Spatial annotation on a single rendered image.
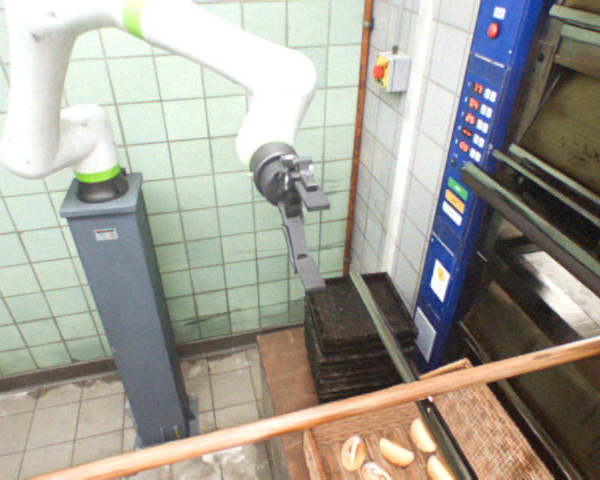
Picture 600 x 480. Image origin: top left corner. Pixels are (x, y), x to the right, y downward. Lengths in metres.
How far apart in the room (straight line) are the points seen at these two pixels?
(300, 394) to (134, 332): 0.60
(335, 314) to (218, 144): 0.81
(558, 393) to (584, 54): 0.69
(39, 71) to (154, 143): 0.81
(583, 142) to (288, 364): 1.12
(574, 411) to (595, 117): 0.59
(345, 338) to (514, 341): 0.43
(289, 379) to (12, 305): 1.25
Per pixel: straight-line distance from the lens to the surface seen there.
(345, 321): 1.38
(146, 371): 1.83
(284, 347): 1.70
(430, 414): 0.85
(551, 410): 1.20
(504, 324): 1.27
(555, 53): 1.05
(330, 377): 1.43
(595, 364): 1.08
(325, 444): 1.46
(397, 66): 1.51
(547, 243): 0.86
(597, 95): 1.01
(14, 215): 2.00
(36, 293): 2.22
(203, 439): 0.77
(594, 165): 0.97
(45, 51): 1.02
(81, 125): 1.30
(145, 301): 1.58
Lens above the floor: 1.86
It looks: 35 degrees down
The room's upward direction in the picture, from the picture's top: straight up
